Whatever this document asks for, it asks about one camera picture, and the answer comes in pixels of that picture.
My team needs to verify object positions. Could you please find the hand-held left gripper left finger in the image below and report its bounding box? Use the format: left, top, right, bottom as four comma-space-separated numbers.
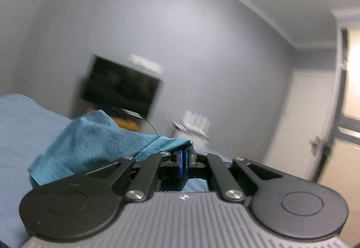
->
84, 149, 188, 204

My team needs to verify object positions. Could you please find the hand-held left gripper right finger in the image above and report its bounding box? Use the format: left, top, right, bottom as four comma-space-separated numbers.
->
188, 146, 285, 203

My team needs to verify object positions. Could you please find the teal garment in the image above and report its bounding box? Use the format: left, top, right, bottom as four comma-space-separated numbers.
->
28, 109, 194, 189

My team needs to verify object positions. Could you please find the white router with antennas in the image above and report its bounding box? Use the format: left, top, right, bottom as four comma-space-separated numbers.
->
172, 110, 212, 136

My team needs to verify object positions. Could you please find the wooden television stand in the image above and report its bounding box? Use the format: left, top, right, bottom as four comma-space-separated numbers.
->
86, 107, 141, 132

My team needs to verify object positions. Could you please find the black television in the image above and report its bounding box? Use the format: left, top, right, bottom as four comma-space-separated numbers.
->
81, 54, 164, 119

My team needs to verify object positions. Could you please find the white device above television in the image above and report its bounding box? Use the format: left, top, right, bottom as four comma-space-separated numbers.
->
128, 53, 164, 75

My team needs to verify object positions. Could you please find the cream door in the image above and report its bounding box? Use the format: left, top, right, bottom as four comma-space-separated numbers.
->
316, 25, 360, 195

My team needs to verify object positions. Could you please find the bed with blue sheet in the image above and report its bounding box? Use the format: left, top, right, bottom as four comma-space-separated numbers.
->
0, 93, 234, 248

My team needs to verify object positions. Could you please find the metal door handle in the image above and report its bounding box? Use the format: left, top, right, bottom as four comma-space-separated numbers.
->
309, 136, 324, 150

